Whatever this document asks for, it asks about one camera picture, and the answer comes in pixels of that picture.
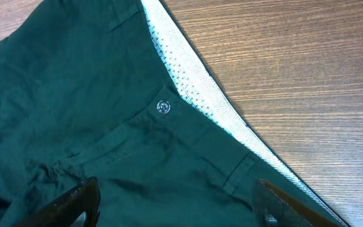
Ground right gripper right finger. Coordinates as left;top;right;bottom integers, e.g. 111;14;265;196
252;179;338;227

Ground black shorts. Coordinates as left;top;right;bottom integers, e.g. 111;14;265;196
0;0;335;226

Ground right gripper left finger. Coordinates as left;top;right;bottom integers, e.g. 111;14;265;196
14;177;101;227

